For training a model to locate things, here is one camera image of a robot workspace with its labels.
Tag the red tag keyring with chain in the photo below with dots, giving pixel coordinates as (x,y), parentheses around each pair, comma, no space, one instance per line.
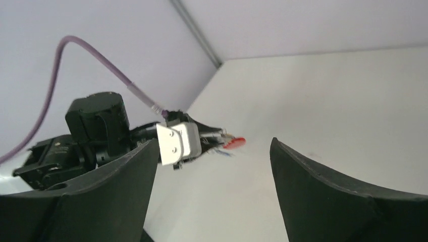
(222,140)

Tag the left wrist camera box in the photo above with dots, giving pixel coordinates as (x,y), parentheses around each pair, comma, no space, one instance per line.
(177,142)

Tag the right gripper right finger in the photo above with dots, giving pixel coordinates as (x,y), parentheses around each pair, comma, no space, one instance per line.
(319,203)

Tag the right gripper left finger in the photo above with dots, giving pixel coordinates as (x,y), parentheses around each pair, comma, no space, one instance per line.
(107,204)

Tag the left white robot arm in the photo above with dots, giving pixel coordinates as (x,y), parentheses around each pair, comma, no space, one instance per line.
(99,133)

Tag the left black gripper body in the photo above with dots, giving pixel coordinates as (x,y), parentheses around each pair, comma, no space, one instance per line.
(177,117)

